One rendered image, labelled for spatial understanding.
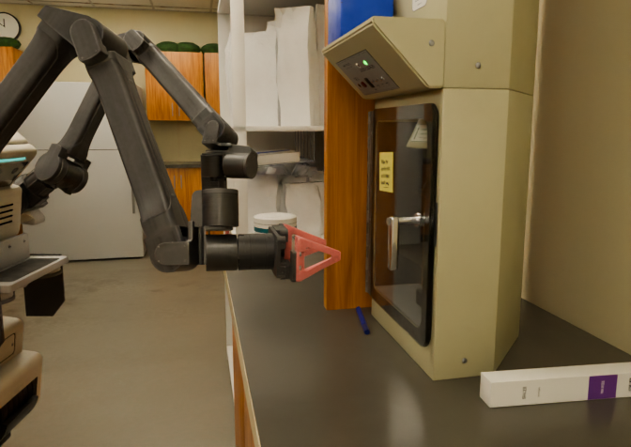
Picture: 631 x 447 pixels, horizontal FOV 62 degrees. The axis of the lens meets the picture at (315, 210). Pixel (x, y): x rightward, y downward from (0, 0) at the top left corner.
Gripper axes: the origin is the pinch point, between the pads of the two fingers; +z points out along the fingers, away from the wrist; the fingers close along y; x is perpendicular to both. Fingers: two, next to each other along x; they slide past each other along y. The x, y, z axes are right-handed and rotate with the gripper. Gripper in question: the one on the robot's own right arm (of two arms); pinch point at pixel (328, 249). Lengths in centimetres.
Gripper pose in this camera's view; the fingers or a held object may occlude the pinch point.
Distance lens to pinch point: 86.0
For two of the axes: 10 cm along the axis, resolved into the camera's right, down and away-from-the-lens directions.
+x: -0.2, 9.9, 1.3
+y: -2.2, -1.3, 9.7
